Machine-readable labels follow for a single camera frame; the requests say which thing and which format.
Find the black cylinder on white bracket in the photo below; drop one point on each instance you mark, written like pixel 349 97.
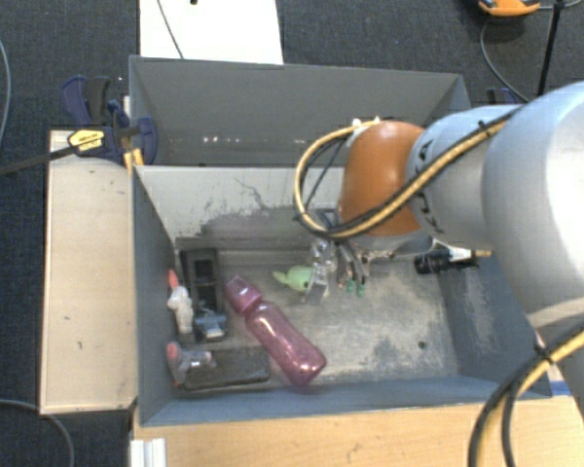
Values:
pixel 433 262

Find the black open box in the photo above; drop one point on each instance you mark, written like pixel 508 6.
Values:
pixel 194 280

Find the green toy animal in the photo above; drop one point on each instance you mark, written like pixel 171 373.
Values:
pixel 298 277

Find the pale wood board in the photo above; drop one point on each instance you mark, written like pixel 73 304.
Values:
pixel 87 280

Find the grey spray bottle red cap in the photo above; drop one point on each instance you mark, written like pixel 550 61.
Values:
pixel 187 360

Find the white spray bottle red cap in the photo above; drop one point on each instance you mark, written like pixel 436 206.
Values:
pixel 182 307

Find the grey-blue small tool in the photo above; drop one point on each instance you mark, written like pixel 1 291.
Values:
pixel 210 323

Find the grey metal bin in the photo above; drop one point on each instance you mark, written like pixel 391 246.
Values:
pixel 370 338

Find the purple plastic bottle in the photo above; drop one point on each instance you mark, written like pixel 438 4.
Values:
pixel 277 336

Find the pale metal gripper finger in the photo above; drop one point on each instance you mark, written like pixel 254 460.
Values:
pixel 322 260
pixel 317 292

